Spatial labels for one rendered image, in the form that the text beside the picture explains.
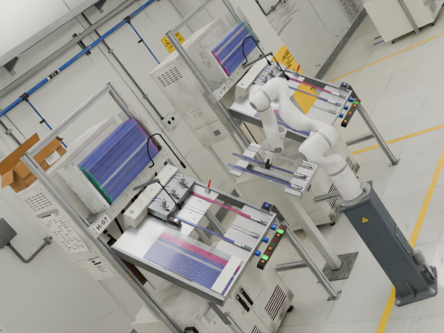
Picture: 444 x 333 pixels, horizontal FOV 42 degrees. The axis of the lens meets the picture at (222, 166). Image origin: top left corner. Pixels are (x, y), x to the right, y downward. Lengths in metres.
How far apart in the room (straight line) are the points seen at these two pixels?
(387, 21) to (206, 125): 3.65
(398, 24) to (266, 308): 4.58
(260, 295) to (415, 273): 0.98
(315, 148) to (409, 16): 4.53
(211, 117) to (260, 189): 0.71
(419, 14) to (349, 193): 4.48
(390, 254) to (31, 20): 3.54
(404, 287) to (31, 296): 2.71
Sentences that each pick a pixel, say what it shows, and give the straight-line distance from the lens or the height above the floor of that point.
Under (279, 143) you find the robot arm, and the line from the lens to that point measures 3.43.
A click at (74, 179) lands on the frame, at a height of 1.62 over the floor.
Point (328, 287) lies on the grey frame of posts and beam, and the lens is 3.83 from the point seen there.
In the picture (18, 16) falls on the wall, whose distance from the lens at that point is 5.32.
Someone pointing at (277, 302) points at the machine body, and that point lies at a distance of 3.91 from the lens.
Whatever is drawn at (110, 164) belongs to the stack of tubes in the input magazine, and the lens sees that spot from 3.38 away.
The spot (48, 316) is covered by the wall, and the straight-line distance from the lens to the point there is 4.76.
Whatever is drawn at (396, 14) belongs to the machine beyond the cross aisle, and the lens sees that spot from 7.45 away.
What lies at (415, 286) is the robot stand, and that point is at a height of 0.07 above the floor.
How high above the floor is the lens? 2.15
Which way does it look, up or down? 17 degrees down
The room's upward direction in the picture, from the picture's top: 37 degrees counter-clockwise
